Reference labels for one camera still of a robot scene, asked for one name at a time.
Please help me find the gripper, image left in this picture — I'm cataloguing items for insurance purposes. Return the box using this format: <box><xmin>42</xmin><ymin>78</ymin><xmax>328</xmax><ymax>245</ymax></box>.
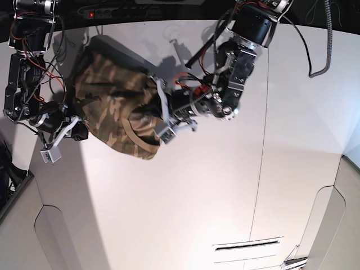
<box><xmin>42</xmin><ymin>105</ymin><xmax>88</xmax><ymax>146</ymax></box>

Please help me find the white wrist camera, image right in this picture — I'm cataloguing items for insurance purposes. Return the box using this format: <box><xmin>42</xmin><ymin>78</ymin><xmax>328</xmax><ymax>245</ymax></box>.
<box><xmin>154</xmin><ymin>122</ymin><xmax>177</xmax><ymax>144</ymax></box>

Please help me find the white wrist camera, image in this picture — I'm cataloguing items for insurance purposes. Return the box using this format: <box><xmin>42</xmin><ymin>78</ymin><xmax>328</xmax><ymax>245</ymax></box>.
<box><xmin>154</xmin><ymin>122</ymin><xmax>177</xmax><ymax>144</ymax></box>
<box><xmin>40</xmin><ymin>146</ymin><xmax>62</xmax><ymax>163</ymax></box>

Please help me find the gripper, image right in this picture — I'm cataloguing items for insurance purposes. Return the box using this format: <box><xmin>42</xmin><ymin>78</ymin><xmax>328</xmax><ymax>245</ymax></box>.
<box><xmin>154</xmin><ymin>77</ymin><xmax>197</xmax><ymax>134</ymax></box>

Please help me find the black equipment at left edge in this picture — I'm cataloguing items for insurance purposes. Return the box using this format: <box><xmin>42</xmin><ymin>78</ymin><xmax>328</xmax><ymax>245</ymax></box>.
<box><xmin>1</xmin><ymin>142</ymin><xmax>28</xmax><ymax>200</ymax></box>

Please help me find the camouflage T-shirt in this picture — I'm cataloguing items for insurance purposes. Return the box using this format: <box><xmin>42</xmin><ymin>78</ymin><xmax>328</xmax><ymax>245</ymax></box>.
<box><xmin>74</xmin><ymin>51</ymin><xmax>161</xmax><ymax>160</ymax></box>

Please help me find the metal bracket bottom right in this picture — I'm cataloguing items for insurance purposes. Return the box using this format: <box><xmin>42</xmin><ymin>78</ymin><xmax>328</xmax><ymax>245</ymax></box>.
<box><xmin>280</xmin><ymin>245</ymin><xmax>308</xmax><ymax>270</ymax></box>

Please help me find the black power strip red switch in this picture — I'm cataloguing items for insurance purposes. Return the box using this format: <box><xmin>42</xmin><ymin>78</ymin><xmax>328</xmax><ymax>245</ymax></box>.
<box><xmin>78</xmin><ymin>8</ymin><xmax>147</xmax><ymax>19</ymax></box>

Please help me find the robot arm, image right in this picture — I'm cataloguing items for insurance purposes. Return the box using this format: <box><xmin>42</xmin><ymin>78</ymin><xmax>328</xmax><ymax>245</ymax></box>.
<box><xmin>154</xmin><ymin>1</ymin><xmax>292</xmax><ymax>143</ymax></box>

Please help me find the grey coiled cable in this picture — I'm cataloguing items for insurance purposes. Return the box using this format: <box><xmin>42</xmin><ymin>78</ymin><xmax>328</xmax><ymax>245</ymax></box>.
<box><xmin>281</xmin><ymin>0</ymin><xmax>334</xmax><ymax>79</ymax></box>

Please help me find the white wrist camera, image left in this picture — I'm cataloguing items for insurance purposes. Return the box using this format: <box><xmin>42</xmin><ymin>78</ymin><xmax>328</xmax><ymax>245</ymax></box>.
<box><xmin>40</xmin><ymin>146</ymin><xmax>62</xmax><ymax>163</ymax></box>

